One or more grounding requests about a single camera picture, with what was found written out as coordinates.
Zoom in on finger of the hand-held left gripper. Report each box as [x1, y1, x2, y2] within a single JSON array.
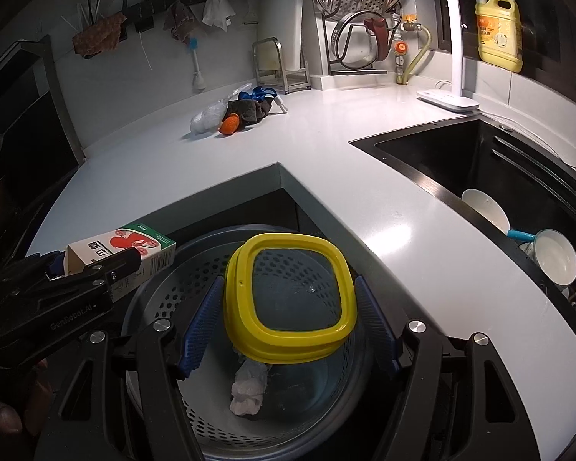
[[83, 247, 143, 290], [26, 250, 69, 282]]

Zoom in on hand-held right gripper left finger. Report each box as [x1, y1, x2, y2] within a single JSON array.
[[33, 276, 225, 461]]

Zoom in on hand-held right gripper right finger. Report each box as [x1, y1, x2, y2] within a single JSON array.
[[354, 276, 541, 461]]

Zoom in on white red drink carton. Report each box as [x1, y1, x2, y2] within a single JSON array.
[[63, 222, 177, 298]]

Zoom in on yellow rimmed container lid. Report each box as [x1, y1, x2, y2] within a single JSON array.
[[224, 233, 358, 363]]

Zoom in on white paper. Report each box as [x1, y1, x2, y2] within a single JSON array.
[[229, 360, 270, 418]]

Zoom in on grey perforated plastic bin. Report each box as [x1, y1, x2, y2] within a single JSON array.
[[120, 223, 399, 461]]

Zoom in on person's left hand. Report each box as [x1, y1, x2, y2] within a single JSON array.
[[0, 360, 53, 435]]

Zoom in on black glass appliance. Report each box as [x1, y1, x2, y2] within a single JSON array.
[[0, 33, 84, 250]]

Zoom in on white bowl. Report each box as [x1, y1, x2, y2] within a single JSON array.
[[462, 188, 511, 234], [523, 229, 576, 289]]

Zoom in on clear plastic bag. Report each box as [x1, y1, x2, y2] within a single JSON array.
[[189, 100, 228, 134]]

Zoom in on black kitchen sink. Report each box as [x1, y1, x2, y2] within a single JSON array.
[[348, 114, 576, 308]]

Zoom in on white brush with blue bristles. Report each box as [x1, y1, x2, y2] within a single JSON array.
[[187, 36, 207, 90]]

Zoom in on dark cloth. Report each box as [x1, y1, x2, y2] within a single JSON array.
[[228, 97, 276, 128]]

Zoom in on brown dish cloth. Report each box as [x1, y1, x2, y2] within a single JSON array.
[[72, 12, 128, 58]]

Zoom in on metal cutting board holder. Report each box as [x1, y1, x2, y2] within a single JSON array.
[[251, 37, 312, 94]]

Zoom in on grey brown rag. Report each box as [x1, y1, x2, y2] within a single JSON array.
[[163, 0, 193, 46]]

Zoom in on pale thin sticks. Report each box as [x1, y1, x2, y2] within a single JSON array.
[[60, 0, 106, 30]]

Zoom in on white cloth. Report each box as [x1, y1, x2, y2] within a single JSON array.
[[202, 0, 236, 32]]

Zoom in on white cutting board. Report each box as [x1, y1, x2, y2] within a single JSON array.
[[259, 0, 304, 72]]

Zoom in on white desk lamp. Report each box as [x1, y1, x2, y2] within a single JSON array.
[[417, 0, 480, 114]]

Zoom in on brass gas valve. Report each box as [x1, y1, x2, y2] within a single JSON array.
[[391, 12, 420, 85]]

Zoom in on yellow detergent bottle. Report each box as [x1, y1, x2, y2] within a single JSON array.
[[468, 0, 524, 74]]

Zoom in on yellow gas hose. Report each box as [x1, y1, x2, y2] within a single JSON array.
[[396, 24, 433, 85]]

